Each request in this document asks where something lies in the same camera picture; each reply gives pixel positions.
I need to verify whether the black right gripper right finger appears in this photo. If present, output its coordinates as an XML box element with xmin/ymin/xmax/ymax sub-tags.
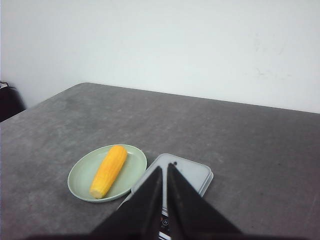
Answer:
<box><xmin>167</xmin><ymin>163</ymin><xmax>244</xmax><ymax>240</ymax></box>

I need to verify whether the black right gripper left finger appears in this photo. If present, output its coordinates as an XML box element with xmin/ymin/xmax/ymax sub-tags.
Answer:
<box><xmin>89</xmin><ymin>167</ymin><xmax>163</xmax><ymax>240</ymax></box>

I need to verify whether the yellow corn cob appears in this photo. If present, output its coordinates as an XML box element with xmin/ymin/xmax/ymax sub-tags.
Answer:
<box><xmin>89</xmin><ymin>145</ymin><xmax>128</xmax><ymax>199</ymax></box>

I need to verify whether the silver digital kitchen scale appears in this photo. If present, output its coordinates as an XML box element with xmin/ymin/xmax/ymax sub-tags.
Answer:
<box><xmin>121</xmin><ymin>153</ymin><xmax>214</xmax><ymax>240</ymax></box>

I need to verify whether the green oval plate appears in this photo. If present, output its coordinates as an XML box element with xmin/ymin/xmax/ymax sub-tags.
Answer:
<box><xmin>67</xmin><ymin>144</ymin><xmax>148</xmax><ymax>203</ymax></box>

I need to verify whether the dark chair in background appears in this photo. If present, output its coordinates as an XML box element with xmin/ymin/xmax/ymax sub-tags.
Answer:
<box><xmin>0</xmin><ymin>81</ymin><xmax>26</xmax><ymax>122</ymax></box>

